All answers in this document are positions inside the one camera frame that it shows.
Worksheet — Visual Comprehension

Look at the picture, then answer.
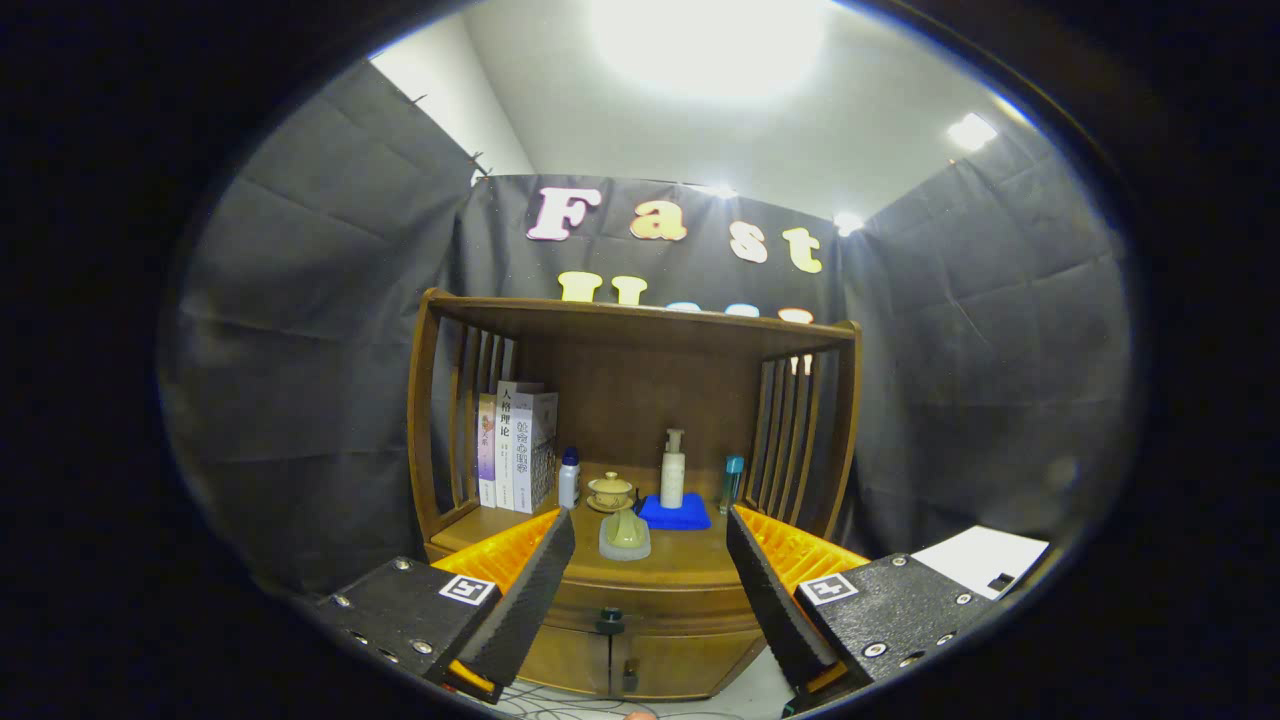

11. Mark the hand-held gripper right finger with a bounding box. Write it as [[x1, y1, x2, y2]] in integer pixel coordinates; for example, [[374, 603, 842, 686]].
[[727, 505, 1006, 713]]

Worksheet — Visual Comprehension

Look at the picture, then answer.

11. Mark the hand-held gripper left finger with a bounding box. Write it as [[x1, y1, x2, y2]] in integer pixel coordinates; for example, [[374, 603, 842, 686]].
[[305, 507, 577, 702]]

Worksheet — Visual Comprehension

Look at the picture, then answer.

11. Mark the brown wooden drawer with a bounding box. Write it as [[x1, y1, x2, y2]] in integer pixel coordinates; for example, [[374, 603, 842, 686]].
[[545, 580, 766, 637]]

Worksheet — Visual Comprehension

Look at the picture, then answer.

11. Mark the green handled sponge brush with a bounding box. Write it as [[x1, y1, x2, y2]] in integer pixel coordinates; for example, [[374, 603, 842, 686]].
[[598, 507, 652, 562]]

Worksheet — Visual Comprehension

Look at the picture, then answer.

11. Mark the brown wooden countertop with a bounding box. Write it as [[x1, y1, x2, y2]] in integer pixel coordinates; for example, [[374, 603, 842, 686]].
[[430, 470, 831, 589]]

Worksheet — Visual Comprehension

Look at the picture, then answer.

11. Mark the white metal cabinet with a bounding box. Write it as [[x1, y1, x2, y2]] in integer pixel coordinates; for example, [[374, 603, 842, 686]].
[[910, 525, 1051, 601]]

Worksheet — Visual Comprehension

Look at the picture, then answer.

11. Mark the brown wooden cabinet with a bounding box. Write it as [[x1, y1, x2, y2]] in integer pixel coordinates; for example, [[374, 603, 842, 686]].
[[405, 288, 863, 701]]

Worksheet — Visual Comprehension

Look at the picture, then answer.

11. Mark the blue folded cloth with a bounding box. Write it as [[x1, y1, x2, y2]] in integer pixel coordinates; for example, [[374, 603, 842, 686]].
[[637, 493, 713, 532]]

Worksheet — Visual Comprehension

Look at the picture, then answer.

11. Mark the yellow lidded teacup with saucer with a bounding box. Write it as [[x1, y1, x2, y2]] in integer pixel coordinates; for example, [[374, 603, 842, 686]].
[[586, 472, 637, 514]]

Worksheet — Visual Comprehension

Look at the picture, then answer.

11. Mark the purple book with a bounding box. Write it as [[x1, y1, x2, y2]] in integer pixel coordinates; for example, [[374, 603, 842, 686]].
[[477, 393, 499, 508]]

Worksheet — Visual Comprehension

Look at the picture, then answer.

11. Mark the plain white book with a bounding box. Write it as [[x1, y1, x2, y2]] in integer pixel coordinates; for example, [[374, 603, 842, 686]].
[[495, 380, 546, 512]]

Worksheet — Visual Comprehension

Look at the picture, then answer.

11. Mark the white pump bottle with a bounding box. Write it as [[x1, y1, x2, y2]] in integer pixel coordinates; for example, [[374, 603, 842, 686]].
[[660, 429, 687, 510]]

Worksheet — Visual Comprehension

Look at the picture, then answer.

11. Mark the large ceiling light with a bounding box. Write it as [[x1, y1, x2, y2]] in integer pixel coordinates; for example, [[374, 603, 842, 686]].
[[590, 0, 831, 101]]

